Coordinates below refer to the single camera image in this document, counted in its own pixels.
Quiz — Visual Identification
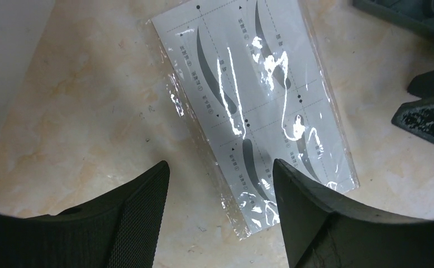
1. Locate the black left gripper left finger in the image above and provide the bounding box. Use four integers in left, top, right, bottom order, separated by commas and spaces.
0, 161, 170, 267

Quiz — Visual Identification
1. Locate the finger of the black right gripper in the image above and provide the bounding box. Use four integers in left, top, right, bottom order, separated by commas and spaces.
391, 97, 434, 144
407, 70, 434, 98

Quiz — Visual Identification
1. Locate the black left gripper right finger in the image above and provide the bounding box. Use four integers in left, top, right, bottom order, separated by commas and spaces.
273, 159, 434, 267

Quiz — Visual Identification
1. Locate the white false eyelash card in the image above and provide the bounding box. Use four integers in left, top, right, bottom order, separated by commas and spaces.
138, 1, 359, 240

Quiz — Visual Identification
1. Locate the white plastic drawer organizer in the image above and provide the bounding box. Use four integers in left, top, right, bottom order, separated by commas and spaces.
0, 1, 55, 130

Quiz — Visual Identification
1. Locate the dark green building baseplate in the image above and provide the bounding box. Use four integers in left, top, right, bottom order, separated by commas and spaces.
351, 0, 434, 40

